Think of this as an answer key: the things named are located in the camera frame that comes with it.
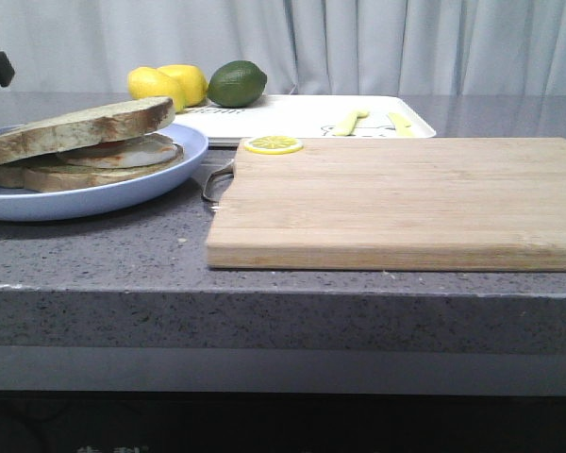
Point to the toast bread slice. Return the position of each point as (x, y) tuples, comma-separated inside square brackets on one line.
[(87, 127), (48, 174)]

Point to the light blue round plate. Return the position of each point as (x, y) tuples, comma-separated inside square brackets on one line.
[(18, 205)]

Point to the fried egg with yolk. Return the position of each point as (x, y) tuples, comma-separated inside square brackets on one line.
[(146, 150)]

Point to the white rectangular tray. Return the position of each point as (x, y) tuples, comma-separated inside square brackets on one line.
[(300, 116)]

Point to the front yellow lemon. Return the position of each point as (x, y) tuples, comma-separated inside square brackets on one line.
[(147, 82)]

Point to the rear yellow lemon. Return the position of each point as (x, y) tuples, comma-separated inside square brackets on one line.
[(192, 80)]

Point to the green lime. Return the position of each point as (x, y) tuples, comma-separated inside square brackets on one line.
[(237, 84)]

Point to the yellow lemon slice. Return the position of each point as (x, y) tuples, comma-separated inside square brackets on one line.
[(273, 145)]

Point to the yellow plastic fork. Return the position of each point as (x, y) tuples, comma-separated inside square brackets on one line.
[(346, 126)]

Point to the white grey curtain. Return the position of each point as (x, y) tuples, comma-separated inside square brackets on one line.
[(307, 47)]

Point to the yellow plastic knife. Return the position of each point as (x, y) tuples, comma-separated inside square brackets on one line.
[(402, 125)]

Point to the wooden cutting board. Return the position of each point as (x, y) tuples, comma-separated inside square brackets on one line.
[(446, 204)]

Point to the metal cutting board handle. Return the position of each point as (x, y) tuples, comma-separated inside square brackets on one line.
[(216, 184)]

